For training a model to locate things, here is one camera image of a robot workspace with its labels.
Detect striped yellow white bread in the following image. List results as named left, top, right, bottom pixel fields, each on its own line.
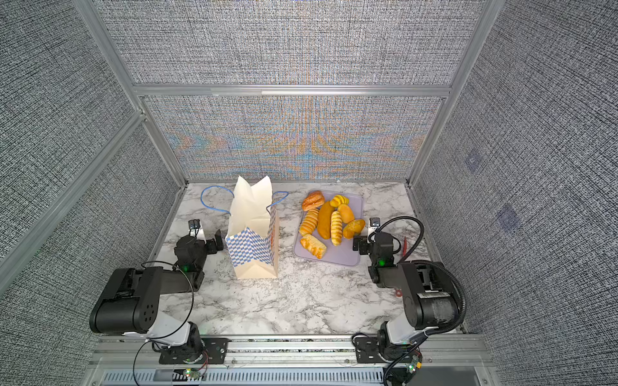
left=331, top=211, right=344, bottom=246

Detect checkered paper bag blue handles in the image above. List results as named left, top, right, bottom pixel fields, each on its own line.
left=201, top=176, right=289, bottom=280

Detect red metal tongs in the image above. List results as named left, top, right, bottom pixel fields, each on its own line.
left=395, top=237, right=410, bottom=298

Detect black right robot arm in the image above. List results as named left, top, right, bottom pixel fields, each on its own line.
left=351, top=233, right=467, bottom=363

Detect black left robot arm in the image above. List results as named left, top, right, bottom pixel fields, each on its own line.
left=89, top=230, right=229, bottom=367

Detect small ridged yellow bread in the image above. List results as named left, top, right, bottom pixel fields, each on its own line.
left=329, top=195, right=349, bottom=208

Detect ridged yellow bread left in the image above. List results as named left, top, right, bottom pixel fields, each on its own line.
left=299, top=208, right=320, bottom=236

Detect brown glazed bread roll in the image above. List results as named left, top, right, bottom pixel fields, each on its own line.
left=302, top=191, right=325, bottom=212

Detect round orange bun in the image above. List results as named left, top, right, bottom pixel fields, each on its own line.
left=337, top=204, right=355, bottom=225

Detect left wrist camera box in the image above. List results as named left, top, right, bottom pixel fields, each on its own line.
left=188, top=219, right=204, bottom=241

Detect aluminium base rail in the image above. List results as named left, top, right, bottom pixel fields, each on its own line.
left=81, top=335, right=500, bottom=385

